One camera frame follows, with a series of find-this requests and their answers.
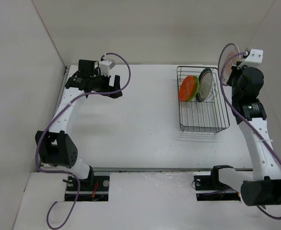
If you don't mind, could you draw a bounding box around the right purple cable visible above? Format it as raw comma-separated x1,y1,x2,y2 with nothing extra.
221,50,281,220

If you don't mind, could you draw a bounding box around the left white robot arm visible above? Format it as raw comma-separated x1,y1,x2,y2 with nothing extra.
35,59,122,190

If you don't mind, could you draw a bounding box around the white plate teal rim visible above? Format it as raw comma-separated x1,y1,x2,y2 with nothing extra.
196,68,213,103

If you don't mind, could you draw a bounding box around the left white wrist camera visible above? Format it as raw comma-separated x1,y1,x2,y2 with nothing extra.
99,59,116,76

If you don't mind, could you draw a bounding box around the green plastic plate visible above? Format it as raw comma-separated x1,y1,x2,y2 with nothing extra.
187,76,199,101

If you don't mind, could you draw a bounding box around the dark wire dish rack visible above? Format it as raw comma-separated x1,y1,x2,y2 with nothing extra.
176,66,230,133

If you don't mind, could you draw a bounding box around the orange plastic plate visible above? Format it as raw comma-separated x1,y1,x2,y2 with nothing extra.
179,75,196,102

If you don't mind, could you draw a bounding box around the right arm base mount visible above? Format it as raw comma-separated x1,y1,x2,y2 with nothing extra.
191,172,241,202

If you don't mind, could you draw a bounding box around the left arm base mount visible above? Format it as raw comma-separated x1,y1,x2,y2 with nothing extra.
63,175,110,202

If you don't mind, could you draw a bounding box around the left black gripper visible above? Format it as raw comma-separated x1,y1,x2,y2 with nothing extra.
90,69,122,99

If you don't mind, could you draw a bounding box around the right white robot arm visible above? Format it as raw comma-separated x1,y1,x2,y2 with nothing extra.
209,64,281,207

